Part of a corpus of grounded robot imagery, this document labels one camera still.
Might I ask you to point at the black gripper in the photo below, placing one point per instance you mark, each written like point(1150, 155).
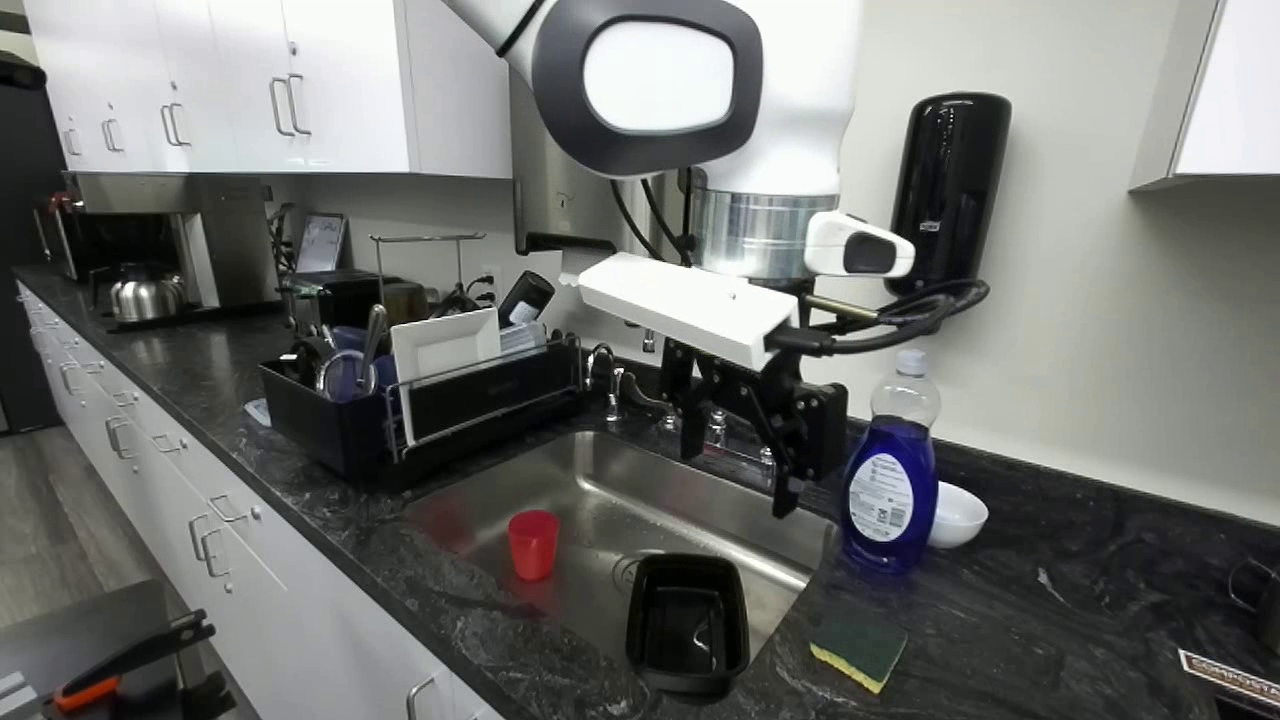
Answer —
point(744, 378)

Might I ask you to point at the green and yellow sponge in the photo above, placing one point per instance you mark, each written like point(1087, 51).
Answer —
point(859, 646)

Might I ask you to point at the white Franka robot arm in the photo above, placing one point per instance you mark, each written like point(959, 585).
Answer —
point(785, 82)

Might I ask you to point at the chrome faucet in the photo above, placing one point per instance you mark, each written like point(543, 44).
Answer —
point(622, 385)

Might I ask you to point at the blue dish soap bottle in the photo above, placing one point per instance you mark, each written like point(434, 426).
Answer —
point(889, 503)

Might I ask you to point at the stainless steel sink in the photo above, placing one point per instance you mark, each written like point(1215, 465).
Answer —
point(603, 503)

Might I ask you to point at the black plastic food tray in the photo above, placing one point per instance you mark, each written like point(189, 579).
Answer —
point(686, 625)

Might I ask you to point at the small white bowl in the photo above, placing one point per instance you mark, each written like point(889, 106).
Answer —
point(961, 517)

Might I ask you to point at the red plastic cup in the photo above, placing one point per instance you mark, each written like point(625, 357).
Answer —
point(534, 545)

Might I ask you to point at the clear container dark rim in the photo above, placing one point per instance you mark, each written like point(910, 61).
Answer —
point(527, 300)

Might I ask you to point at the white square plate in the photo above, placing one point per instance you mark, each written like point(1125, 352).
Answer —
point(444, 347)

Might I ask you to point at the steel paper towel dispenser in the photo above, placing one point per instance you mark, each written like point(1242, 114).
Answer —
point(545, 172)

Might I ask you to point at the round purple tinted lid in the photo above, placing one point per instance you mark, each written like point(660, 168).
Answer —
point(345, 378)

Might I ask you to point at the black box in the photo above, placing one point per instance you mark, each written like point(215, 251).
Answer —
point(361, 297)

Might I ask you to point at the black dish rack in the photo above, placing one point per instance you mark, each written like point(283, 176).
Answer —
point(332, 435)

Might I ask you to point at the dark framed tablet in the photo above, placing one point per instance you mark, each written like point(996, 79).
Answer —
point(321, 246)

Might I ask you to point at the white lower cabinet run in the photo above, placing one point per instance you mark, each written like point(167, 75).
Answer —
point(305, 612)

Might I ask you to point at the white upper cabinet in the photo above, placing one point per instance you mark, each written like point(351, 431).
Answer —
point(1225, 82)
point(361, 82)

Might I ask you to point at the steel countertop appliance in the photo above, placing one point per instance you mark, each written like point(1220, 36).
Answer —
point(243, 246)

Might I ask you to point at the black clamp orange trigger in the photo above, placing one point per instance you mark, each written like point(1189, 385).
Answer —
point(134, 659)

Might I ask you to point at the black refrigerator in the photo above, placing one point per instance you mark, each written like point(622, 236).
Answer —
point(24, 241)

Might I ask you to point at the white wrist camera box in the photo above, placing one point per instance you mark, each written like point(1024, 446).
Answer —
point(680, 305)

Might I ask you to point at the black wall soap dispenser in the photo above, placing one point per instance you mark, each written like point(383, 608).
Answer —
point(949, 185)

